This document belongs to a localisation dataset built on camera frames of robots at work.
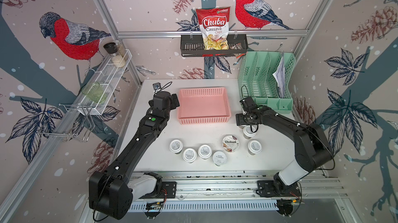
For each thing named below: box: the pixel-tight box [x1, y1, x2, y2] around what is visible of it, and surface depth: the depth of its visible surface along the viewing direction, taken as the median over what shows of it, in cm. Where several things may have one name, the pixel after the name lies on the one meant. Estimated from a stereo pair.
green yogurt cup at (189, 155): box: [182, 147, 197, 164], surface depth 79 cm
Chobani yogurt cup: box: [222, 134, 240, 153], surface depth 85 cm
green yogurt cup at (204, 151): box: [197, 144, 212, 160], surface depth 81 cm
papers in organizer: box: [272, 56, 286, 99], surface depth 93 cm
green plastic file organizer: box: [237, 51, 296, 114], surface depth 110 cm
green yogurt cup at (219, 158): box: [212, 150, 227, 167], surface depth 79 cm
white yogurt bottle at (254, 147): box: [247, 140, 263, 156], surface depth 83 cm
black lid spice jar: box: [103, 42, 126, 68], surface depth 83 cm
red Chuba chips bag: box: [195, 6, 231, 51], surface depth 83 cm
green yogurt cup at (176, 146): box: [169, 138, 183, 155], surface depth 83 cm
